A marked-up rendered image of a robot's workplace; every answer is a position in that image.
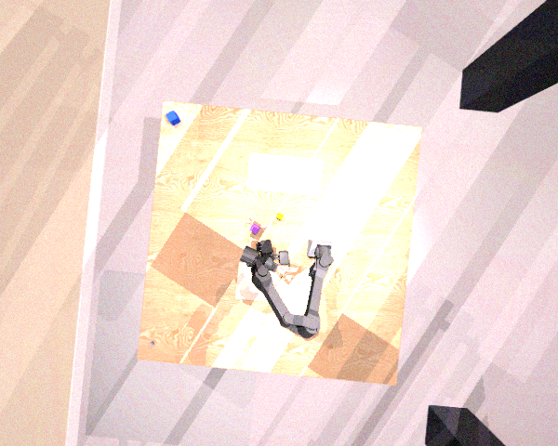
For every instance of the blue cube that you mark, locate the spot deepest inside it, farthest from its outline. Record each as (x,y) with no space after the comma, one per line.
(173,117)

